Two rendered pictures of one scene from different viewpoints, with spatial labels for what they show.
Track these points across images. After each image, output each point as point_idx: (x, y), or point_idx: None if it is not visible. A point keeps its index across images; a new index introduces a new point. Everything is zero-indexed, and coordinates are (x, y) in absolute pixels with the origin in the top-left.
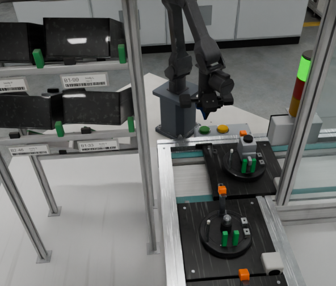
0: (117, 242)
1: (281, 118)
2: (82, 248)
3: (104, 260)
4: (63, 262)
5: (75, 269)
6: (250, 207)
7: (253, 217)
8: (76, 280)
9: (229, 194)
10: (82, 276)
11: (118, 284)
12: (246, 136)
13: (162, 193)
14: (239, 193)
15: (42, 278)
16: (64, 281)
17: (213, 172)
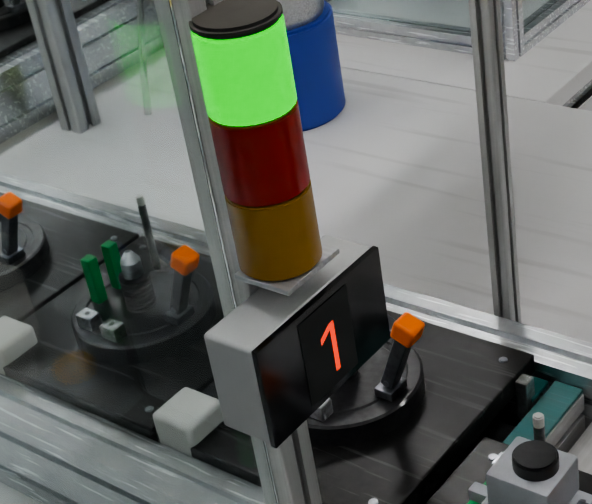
0: None
1: (335, 258)
2: None
3: (556, 294)
4: None
5: (572, 253)
6: (363, 486)
7: (327, 472)
8: (542, 250)
9: (455, 472)
10: (545, 258)
11: (472, 299)
12: (544, 452)
13: None
14: (435, 497)
15: None
16: (556, 235)
17: (588, 489)
